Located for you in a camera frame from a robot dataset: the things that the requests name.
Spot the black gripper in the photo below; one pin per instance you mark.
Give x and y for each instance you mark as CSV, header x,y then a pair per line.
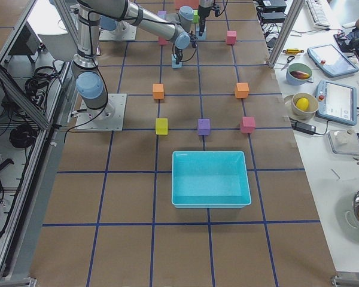
x,y
203,12
178,52

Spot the light blue foam block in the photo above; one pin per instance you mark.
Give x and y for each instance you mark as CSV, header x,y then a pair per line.
x,y
176,64

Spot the green foam block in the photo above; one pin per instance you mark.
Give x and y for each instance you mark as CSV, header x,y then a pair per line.
x,y
195,16

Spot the dark pink block left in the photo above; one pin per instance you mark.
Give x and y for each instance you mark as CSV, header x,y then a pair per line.
x,y
162,41

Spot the dark pink block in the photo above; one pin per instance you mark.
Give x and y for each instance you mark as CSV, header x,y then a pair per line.
x,y
162,41
247,124

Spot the pink plastic tray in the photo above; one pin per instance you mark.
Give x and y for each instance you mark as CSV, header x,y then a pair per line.
x,y
191,3

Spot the pink foam block far left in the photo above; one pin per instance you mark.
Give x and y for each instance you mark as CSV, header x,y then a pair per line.
x,y
231,37

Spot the orange foam block far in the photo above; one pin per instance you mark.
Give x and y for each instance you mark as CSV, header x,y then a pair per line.
x,y
158,91

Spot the orange foam block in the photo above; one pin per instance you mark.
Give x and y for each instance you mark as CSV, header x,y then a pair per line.
x,y
241,90
158,91

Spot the purple foam block left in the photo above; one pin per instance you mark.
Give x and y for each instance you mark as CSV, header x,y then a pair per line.
x,y
161,14

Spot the purple foam block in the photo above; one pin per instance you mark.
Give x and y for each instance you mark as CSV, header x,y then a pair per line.
x,y
203,127
161,14

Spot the yellow foam block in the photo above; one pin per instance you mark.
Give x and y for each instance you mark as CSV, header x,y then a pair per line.
x,y
161,126

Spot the orange foam block near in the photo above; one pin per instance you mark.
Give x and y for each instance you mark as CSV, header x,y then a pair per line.
x,y
241,90

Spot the purple foam block right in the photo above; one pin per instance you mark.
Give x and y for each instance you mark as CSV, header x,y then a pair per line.
x,y
203,127

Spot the brass cylinder tool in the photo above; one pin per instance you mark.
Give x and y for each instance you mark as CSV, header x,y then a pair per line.
x,y
293,51

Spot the dark pink block right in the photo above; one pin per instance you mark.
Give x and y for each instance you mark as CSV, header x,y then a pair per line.
x,y
247,124

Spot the blue bowl with fruit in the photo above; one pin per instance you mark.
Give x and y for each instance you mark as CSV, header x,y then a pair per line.
x,y
298,74

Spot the white keyboard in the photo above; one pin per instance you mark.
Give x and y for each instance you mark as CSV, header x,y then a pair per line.
x,y
317,14

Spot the teal plastic tray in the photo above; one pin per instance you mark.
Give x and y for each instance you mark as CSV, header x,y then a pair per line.
x,y
210,179

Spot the teach pendant far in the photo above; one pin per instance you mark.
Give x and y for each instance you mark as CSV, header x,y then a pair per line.
x,y
331,61

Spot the teach pendant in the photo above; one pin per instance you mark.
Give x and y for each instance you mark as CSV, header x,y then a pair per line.
x,y
331,61
336,102

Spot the yellow lemon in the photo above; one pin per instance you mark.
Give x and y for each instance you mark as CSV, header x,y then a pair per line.
x,y
302,104

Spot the beige bowl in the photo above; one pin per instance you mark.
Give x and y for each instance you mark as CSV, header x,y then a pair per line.
x,y
304,115

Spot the black power adapter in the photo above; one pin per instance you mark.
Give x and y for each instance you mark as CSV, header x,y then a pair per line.
x,y
303,127

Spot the teach pendant near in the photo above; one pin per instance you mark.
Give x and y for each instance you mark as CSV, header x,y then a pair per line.
x,y
336,102

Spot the kitchen scale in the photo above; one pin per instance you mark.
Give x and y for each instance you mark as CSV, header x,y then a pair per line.
x,y
344,142

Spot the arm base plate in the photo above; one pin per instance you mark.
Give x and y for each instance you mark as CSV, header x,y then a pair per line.
x,y
111,119
119,34

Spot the aluminium frame post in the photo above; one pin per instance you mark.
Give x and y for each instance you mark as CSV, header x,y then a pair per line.
x,y
292,15

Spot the black handled scissors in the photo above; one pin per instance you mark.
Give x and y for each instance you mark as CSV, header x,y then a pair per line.
x,y
289,60

